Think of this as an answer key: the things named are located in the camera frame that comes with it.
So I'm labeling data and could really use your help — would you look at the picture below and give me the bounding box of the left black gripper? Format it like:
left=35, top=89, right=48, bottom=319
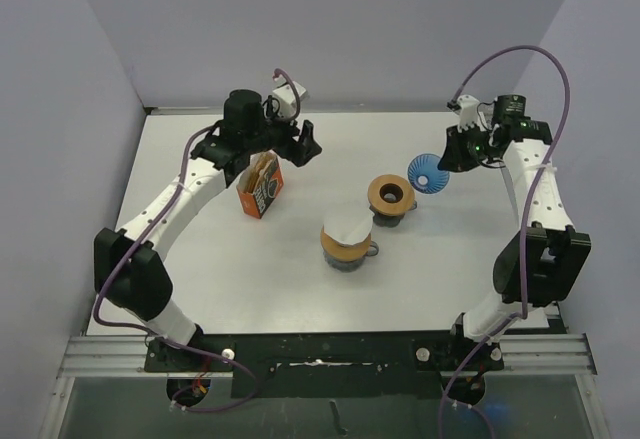
left=245, top=100, right=320, bottom=165

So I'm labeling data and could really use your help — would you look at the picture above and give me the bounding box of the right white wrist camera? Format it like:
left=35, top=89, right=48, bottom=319
left=447, top=94, right=480, bottom=132

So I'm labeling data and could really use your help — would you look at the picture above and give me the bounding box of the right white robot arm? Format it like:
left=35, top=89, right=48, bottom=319
left=438, top=95, right=591, bottom=368

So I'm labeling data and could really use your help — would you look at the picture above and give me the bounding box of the wooden dripper ring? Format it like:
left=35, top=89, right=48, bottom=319
left=367, top=173, right=415, bottom=214
left=320, top=228, right=374, bottom=262

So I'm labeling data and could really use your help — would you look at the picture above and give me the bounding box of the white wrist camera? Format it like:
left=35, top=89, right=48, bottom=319
left=266, top=82, right=308, bottom=121
left=447, top=94, right=480, bottom=132

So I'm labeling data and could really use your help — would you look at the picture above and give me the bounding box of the white paper coffee filter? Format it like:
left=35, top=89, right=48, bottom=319
left=323, top=206, right=373, bottom=246

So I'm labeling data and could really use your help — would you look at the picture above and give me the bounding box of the grey glass carafe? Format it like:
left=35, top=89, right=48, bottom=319
left=323, top=241, right=379, bottom=272

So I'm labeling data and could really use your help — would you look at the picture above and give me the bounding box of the grey plastic dripper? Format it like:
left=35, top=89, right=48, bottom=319
left=369, top=200, right=418, bottom=228

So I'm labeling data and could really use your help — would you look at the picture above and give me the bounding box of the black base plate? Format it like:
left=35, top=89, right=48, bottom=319
left=144, top=331, right=504, bottom=399

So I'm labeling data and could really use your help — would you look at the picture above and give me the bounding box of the orange coffee filter box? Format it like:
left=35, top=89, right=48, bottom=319
left=236, top=151, right=284, bottom=219

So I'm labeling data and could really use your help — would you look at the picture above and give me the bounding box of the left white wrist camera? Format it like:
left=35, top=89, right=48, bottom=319
left=266, top=82, right=308, bottom=121

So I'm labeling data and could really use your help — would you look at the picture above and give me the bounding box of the blue plastic dripper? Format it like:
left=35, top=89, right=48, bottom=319
left=407, top=153, right=450, bottom=195

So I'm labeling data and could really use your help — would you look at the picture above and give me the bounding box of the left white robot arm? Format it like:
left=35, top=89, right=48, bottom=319
left=92, top=82, right=322, bottom=370

